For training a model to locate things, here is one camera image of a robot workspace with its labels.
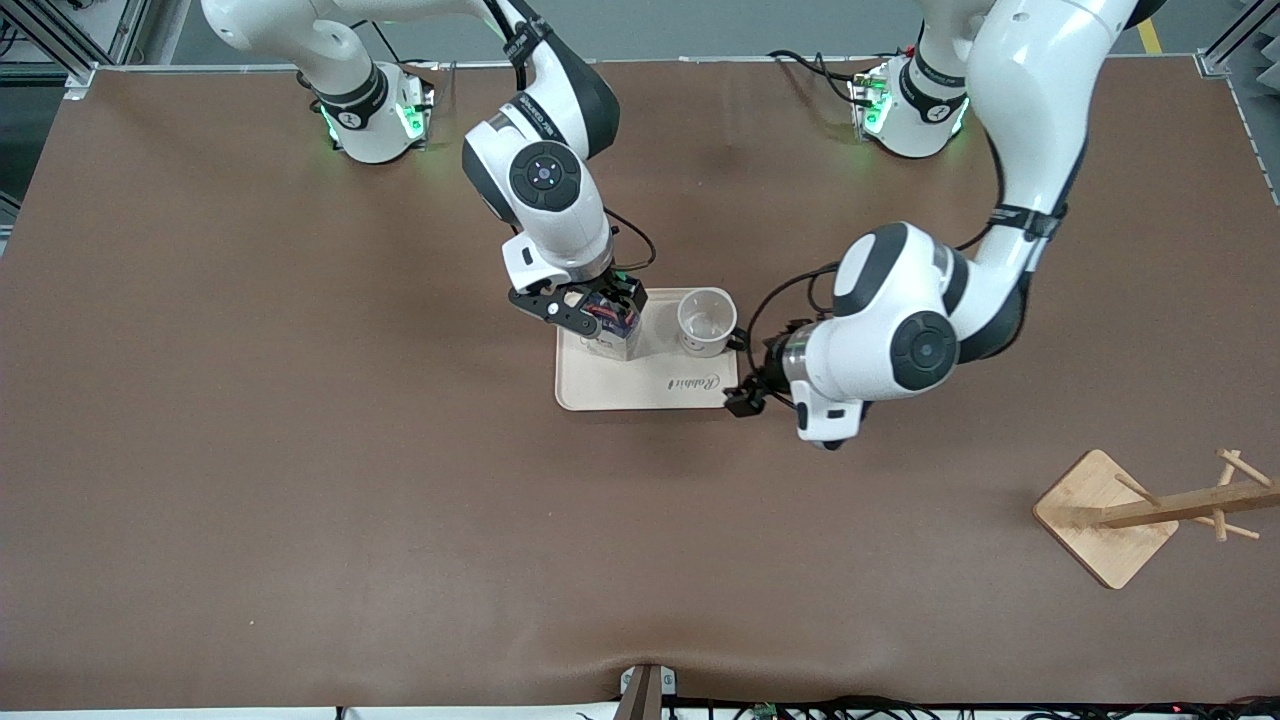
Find black left arm base cables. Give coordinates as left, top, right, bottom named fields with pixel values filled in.
left=768, top=48, right=866, bottom=106

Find brown table mat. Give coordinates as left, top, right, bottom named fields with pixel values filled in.
left=0, top=57, right=1280, bottom=713

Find white smiley cup black handle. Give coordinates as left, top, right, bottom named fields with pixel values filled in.
left=677, top=287, right=747, bottom=359

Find cream tray with bear print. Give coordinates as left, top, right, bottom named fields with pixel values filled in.
left=555, top=287, right=740, bottom=412

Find aluminium frame corner post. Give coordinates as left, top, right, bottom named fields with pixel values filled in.
left=1195, top=0, right=1280, bottom=79

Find wooden mug stand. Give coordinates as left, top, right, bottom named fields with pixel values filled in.
left=1032, top=448, right=1280, bottom=591

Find black right arm base cable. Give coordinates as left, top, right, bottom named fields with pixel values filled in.
left=370, top=20, right=446, bottom=76

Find blue milk carton green cap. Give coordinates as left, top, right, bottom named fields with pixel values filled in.
left=578, top=290, right=643, bottom=362

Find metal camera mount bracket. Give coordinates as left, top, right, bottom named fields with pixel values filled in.
left=618, top=663, right=678, bottom=720

